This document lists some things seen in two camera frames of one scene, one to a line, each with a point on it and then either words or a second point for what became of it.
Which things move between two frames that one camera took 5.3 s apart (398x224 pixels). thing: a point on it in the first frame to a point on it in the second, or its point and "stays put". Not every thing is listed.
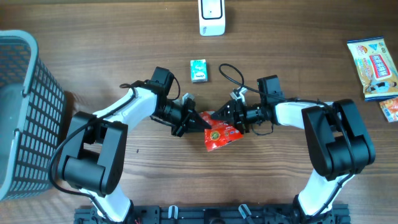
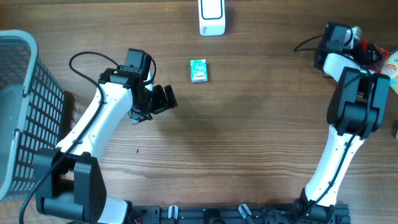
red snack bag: [221, 133] to [384, 53]
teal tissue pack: [199, 70] stays put
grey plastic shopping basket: [32, 113] stays put
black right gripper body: [241, 109] to [359, 56]
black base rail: [216, 214] stays put
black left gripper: [194, 124] to [137, 114]
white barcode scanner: [212, 17] stays put
